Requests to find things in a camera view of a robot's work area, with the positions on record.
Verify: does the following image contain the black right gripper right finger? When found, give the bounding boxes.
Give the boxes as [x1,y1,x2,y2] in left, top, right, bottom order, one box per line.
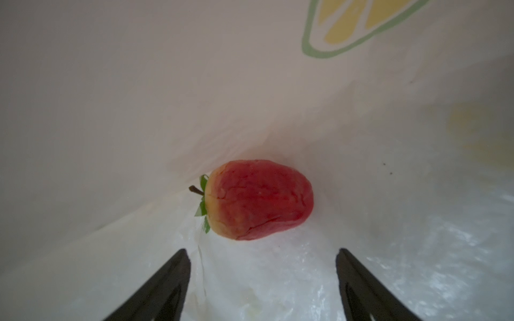
[335,248,420,321]

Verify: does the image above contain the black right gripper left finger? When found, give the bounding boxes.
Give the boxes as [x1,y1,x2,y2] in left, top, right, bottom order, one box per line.
[105,249,191,321]

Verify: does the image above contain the white plastic bag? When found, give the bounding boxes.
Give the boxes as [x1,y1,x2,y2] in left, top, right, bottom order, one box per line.
[1,1,513,320]

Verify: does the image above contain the red fake strawberry green leaves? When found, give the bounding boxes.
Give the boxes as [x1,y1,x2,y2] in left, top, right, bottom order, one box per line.
[189,160,314,241]

